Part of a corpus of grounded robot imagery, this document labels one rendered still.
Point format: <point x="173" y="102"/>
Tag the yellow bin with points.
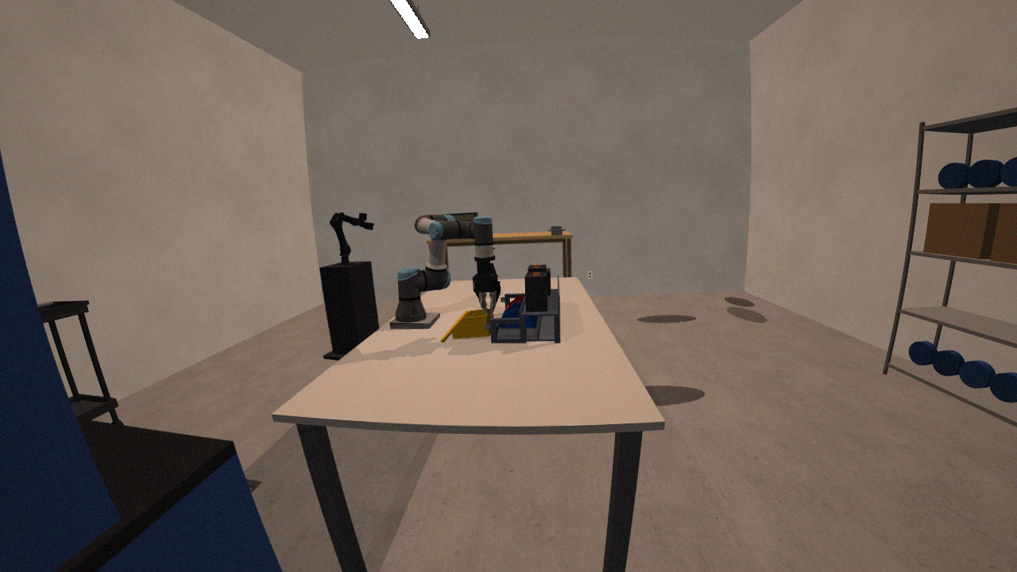
<point x="472" y="325"/>

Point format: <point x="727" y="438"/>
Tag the yellow bar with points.
<point x="449" y="332"/>

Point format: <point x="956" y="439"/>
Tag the blue open bin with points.
<point x="513" y="312"/>

